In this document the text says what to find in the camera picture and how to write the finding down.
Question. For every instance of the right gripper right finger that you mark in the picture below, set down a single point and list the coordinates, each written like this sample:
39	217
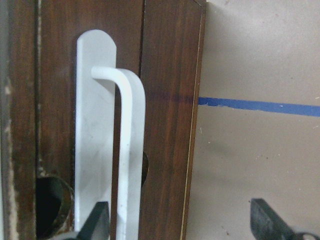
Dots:
266	224

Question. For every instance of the white drawer handle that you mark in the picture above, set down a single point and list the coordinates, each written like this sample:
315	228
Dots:
97	78

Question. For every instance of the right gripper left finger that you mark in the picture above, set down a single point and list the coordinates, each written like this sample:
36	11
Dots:
97	225

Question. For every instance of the dark wooden drawer cabinet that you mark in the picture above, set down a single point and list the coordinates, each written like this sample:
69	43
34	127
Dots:
159	40

